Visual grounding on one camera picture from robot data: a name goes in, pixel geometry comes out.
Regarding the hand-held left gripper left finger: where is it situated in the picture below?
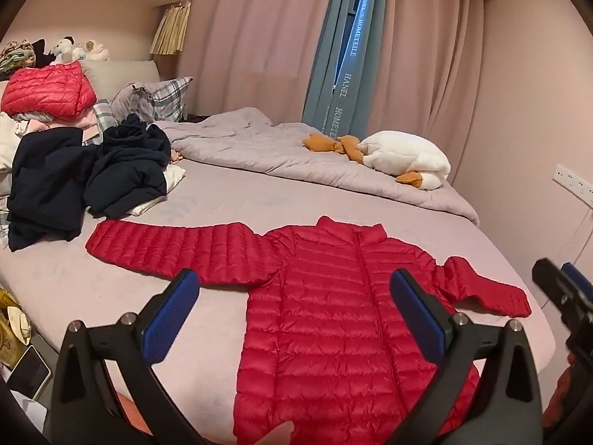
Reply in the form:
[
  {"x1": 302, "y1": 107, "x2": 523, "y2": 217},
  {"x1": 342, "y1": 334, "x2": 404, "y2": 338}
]
[{"x1": 44, "y1": 269, "x2": 201, "y2": 445}]

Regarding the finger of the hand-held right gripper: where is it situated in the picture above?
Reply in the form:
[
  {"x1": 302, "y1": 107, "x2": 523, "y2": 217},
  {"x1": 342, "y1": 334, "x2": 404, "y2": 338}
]
[
  {"x1": 532, "y1": 258, "x2": 593, "y2": 323},
  {"x1": 560, "y1": 262, "x2": 593, "y2": 300}
]

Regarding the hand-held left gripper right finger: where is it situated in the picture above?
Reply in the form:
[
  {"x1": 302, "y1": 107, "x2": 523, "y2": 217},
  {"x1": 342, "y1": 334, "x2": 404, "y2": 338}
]
[{"x1": 389, "y1": 269, "x2": 544, "y2": 445}]

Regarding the red down jacket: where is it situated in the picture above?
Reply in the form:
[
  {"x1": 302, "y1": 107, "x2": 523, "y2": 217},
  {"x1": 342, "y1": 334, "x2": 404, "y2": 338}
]
[{"x1": 86, "y1": 215, "x2": 532, "y2": 445}]

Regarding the pile of light clothes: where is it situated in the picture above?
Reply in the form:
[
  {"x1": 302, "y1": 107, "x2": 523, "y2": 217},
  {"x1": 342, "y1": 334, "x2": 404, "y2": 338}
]
[{"x1": 0, "y1": 102, "x2": 116, "y2": 195}]

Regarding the person's left hand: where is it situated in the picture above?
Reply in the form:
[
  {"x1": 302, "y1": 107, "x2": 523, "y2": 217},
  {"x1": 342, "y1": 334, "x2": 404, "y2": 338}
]
[{"x1": 250, "y1": 421, "x2": 297, "y2": 445}]

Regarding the bed with pale pink sheet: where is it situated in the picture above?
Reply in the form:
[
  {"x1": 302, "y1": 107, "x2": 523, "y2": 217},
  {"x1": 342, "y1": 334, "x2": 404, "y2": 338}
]
[{"x1": 0, "y1": 106, "x2": 557, "y2": 427}]

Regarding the white cloth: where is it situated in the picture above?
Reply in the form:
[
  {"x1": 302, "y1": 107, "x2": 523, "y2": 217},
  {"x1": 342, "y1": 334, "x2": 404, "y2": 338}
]
[{"x1": 127, "y1": 167, "x2": 187, "y2": 217}]

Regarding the navy hooded garment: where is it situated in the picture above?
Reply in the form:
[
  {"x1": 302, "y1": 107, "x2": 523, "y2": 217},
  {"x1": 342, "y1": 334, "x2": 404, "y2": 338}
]
[{"x1": 86, "y1": 113, "x2": 172, "y2": 221}]

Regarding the smartphone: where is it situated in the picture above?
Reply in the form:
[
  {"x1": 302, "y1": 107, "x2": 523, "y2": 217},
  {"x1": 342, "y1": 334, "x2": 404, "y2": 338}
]
[{"x1": 7, "y1": 345, "x2": 54, "y2": 402}]

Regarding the white goose plush toy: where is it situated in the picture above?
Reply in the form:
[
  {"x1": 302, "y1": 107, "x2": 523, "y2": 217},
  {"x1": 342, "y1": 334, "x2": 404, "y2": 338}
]
[{"x1": 303, "y1": 130, "x2": 452, "y2": 192}]

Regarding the yellow bag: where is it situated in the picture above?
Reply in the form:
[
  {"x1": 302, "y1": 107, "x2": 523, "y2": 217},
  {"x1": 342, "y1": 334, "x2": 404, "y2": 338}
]
[{"x1": 0, "y1": 287, "x2": 34, "y2": 367}]

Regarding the grey duvet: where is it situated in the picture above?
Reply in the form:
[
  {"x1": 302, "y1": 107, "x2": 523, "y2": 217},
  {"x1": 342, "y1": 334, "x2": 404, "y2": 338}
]
[{"x1": 160, "y1": 106, "x2": 480, "y2": 225}]

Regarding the plaid pillow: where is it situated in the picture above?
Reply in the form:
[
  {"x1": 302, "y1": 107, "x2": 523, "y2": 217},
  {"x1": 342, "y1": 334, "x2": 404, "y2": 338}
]
[{"x1": 111, "y1": 76, "x2": 194, "y2": 123}]

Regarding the grey headboard cushion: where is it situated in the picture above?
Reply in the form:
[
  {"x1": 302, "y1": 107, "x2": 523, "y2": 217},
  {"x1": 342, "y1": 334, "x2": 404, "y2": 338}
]
[{"x1": 81, "y1": 59, "x2": 160, "y2": 103}]

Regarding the folded coral down jacket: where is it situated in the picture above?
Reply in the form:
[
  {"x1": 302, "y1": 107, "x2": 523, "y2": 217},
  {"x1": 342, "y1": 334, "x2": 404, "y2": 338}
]
[{"x1": 1, "y1": 62, "x2": 98, "y2": 119}]

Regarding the beige plush toy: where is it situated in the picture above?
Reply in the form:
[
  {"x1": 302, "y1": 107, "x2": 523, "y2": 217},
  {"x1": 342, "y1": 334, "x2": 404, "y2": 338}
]
[{"x1": 82, "y1": 37, "x2": 110, "y2": 61}]

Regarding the hanging straw decoration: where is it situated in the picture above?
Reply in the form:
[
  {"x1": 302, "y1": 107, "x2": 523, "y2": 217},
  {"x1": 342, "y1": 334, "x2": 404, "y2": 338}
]
[{"x1": 149, "y1": 2, "x2": 192, "y2": 56}]

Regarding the white plush dog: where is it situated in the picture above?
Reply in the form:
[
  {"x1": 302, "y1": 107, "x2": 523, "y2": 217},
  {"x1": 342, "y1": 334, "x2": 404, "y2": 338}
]
[{"x1": 50, "y1": 36, "x2": 80, "y2": 63}]

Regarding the white cable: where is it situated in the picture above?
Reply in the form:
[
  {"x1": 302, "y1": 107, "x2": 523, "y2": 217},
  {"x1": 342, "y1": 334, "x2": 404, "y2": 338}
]
[{"x1": 572, "y1": 208, "x2": 593, "y2": 265}]

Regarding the white wall socket strip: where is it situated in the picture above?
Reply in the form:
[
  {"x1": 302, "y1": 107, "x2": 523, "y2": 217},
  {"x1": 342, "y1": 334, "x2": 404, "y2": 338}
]
[{"x1": 553, "y1": 164, "x2": 593, "y2": 207}]

